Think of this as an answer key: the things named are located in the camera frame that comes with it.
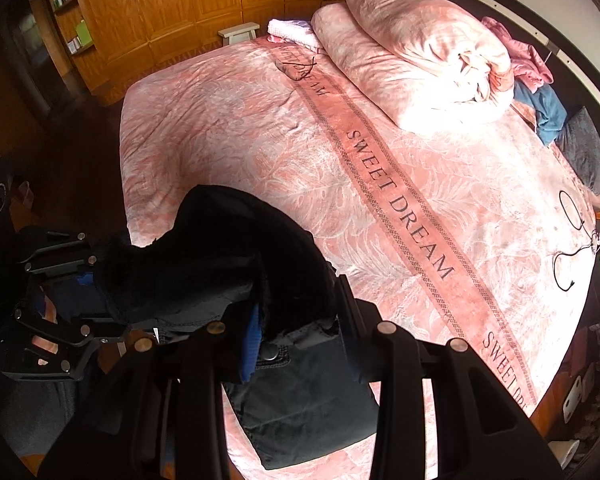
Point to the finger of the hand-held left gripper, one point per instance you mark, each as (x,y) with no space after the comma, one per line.
(65,255)
(60,332)

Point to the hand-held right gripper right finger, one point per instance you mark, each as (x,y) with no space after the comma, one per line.
(352,320)

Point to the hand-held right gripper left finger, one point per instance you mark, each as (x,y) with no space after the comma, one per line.
(250,355)

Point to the black quilted pants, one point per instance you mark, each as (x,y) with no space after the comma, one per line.
(220,260)

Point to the bed with pink printed blanket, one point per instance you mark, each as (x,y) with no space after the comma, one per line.
(280,160)

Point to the green box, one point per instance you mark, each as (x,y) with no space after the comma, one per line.
(83,34)

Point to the wooden shelf with bottles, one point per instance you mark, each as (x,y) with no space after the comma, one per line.
(62,15)

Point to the white bathroom scale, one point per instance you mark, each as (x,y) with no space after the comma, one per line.
(577,392)

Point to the folded pink quilt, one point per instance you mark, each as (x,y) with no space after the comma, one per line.
(380,80)
(420,30)

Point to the white waste bin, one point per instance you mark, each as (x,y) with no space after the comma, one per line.
(566,451)

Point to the eyeglasses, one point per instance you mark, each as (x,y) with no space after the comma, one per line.
(285,67)

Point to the wooden wardrobe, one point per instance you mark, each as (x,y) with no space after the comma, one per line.
(205,10)

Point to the small white stool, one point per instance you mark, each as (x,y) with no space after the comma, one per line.
(237,31)

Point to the blue garment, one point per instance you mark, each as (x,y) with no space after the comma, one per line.
(545,110)

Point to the dark grey pillow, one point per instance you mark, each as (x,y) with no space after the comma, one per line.
(585,150)

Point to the folded white pink towel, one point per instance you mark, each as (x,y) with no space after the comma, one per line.
(292,32)

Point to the pink garment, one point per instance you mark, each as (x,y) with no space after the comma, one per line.
(527,62)

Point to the dark wooden headboard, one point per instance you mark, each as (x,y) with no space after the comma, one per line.
(560,50)

